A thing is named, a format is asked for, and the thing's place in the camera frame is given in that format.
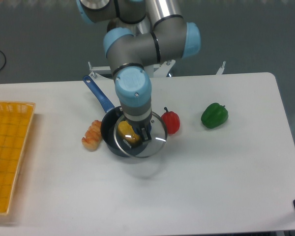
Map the green toy bell pepper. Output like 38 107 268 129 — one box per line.
201 103 229 129

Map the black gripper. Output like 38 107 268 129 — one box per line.
124 113 152 143

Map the red toy bell pepper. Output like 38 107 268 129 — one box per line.
161 107 180 135

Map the glass pot lid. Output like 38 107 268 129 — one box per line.
114 112 168 158

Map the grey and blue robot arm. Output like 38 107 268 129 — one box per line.
77 0 201 141

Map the yellow toy bell pepper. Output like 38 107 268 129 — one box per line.
117 120 142 148

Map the yellow woven basket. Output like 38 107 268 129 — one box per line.
0 101 35 215

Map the dark pot with blue handle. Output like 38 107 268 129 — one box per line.
83 75 147 157

